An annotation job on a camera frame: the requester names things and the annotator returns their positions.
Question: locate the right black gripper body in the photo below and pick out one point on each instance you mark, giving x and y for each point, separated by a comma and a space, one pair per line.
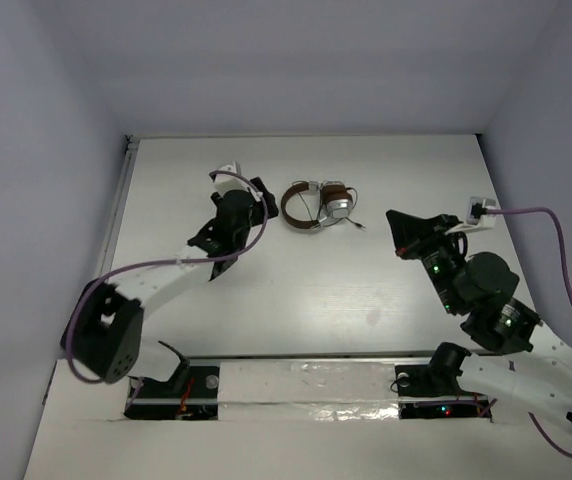
440, 258

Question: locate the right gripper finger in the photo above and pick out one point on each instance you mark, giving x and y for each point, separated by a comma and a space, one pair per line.
445, 222
407, 230

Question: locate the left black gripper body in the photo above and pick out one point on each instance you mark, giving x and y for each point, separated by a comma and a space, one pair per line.
258, 201

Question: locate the brown silver headphones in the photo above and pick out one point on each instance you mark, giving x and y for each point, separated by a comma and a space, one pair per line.
336, 202

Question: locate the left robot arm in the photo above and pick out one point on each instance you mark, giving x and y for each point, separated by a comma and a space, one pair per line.
102, 340

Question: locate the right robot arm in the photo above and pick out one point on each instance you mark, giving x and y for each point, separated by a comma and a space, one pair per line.
480, 288

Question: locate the white foil taped panel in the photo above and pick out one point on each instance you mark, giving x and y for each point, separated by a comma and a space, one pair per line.
306, 390

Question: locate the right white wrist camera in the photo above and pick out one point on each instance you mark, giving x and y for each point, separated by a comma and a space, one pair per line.
478, 217

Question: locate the left side aluminium rail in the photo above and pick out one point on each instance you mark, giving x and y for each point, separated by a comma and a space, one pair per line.
108, 247

